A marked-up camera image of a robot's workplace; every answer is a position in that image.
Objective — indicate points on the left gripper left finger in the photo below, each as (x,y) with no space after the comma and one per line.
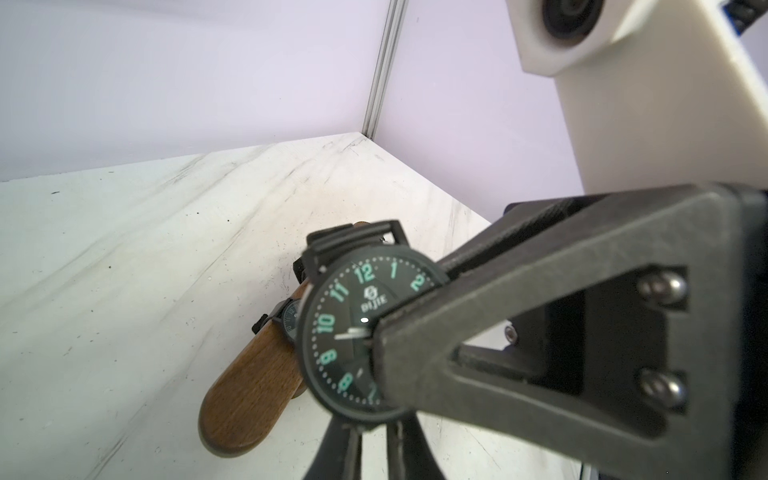
(339,456)

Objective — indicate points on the wooden watch stand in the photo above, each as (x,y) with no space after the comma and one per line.
(245,402)

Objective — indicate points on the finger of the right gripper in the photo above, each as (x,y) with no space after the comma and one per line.
(627,330)

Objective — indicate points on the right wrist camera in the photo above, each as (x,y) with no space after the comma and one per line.
(654,93)

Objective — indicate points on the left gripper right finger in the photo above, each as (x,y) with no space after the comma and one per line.
(409,456)

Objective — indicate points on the black watch white markings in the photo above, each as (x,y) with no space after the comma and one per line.
(285,315)

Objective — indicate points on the black watch dark dial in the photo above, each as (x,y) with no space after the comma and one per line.
(356,275)

